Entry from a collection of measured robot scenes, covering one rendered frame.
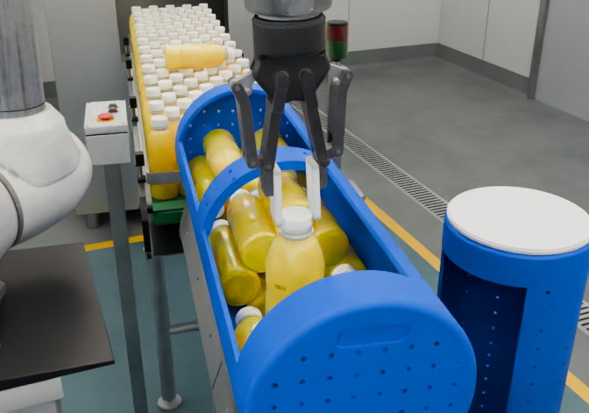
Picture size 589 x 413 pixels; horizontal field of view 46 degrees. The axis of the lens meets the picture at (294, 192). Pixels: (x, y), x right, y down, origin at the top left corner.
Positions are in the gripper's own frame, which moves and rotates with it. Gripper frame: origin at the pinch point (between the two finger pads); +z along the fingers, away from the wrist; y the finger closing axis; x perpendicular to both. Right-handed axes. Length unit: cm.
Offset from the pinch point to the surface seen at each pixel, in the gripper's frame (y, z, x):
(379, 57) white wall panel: 219, 140, 518
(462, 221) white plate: 43, 30, 36
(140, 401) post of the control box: -24, 113, 99
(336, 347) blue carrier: 1.0, 13.4, -11.8
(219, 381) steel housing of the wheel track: -8, 45, 22
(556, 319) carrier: 55, 46, 22
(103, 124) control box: -22, 23, 94
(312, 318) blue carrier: -1.3, 9.6, -11.0
